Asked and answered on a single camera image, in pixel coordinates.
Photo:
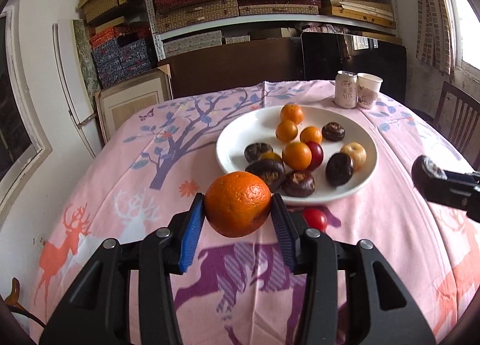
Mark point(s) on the dark brown board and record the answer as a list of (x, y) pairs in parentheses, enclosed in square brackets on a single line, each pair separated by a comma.
[(235, 65)]

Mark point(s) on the dark wooden chair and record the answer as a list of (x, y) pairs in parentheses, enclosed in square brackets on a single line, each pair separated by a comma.
[(456, 118)]

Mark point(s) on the orange tangerine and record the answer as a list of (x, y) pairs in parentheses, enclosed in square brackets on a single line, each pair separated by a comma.
[(293, 113), (311, 134), (286, 131)]

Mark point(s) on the stack of blue patterned boxes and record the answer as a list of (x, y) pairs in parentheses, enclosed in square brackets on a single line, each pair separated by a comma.
[(116, 63)]

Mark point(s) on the pink deer-print tablecloth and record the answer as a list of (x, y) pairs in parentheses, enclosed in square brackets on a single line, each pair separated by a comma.
[(237, 290)]

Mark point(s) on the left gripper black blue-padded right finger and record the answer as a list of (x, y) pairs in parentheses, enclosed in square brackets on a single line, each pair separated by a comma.
[(380, 308)]

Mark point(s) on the checkered curtain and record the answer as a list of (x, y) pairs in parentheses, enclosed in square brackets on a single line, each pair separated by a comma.
[(437, 43)]

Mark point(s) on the dark brown fruit table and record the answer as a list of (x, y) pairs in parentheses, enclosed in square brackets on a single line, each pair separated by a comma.
[(271, 172), (333, 132), (339, 169)]

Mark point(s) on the dark brown fruit on plate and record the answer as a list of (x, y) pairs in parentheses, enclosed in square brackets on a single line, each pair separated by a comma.
[(254, 151)]

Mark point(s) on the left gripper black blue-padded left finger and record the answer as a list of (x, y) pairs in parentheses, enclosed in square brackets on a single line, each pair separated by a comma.
[(95, 308)]

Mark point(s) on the dark brown fruit front plate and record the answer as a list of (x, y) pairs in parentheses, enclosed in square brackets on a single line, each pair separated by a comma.
[(298, 184)]

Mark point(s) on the pale yellow fruit on plate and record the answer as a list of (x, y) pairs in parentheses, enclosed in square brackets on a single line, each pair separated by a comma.
[(357, 152)]

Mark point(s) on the white oval plate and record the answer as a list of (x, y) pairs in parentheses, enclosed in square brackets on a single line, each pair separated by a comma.
[(259, 126)]

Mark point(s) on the yellow-orange fruit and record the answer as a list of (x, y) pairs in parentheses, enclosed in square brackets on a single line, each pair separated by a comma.
[(297, 156)]

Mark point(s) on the large orange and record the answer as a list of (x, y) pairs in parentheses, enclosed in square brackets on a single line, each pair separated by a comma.
[(237, 204)]

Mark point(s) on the red plum on plate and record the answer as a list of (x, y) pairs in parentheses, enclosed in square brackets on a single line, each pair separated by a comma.
[(317, 155)]

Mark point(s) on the white leaning board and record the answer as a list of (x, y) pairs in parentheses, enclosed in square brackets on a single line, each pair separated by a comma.
[(79, 81)]

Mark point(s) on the framed picture leaning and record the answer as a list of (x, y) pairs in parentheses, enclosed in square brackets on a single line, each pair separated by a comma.
[(116, 104)]

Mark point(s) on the dark brown fruit table front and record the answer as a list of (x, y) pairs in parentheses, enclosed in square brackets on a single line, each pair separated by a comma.
[(271, 172)]

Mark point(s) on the white beverage can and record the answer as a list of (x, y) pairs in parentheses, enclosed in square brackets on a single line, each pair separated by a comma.
[(345, 95)]

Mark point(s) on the black glossy panel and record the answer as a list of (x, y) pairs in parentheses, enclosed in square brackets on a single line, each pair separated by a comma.
[(325, 54)]

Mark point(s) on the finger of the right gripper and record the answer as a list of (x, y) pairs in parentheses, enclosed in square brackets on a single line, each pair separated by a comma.
[(447, 188)]

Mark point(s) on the red plum on table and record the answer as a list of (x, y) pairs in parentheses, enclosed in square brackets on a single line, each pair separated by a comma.
[(315, 218)]

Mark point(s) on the white paper cup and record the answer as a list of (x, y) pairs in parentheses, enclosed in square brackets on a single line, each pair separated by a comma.
[(368, 88)]

